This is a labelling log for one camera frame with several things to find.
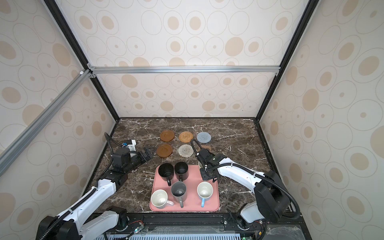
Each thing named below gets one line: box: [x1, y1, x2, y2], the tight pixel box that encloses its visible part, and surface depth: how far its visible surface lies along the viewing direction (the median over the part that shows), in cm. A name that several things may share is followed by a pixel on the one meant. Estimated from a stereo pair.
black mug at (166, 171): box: [158, 163, 175, 187], surface depth 85 cm
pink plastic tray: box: [149, 165, 220, 212], surface depth 81 cm
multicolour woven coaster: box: [178, 144, 194, 158], surface depth 102 cm
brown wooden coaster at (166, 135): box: [159, 129, 175, 142], surface depth 111 cm
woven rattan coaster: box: [179, 131, 194, 143], surface depth 111 cm
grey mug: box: [171, 181, 187, 208], surface depth 78 cm
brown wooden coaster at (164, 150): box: [156, 144, 173, 158], surface depth 102 cm
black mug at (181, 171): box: [174, 161, 189, 182], surface depth 85 cm
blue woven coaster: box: [196, 131, 212, 144], surface depth 111 cm
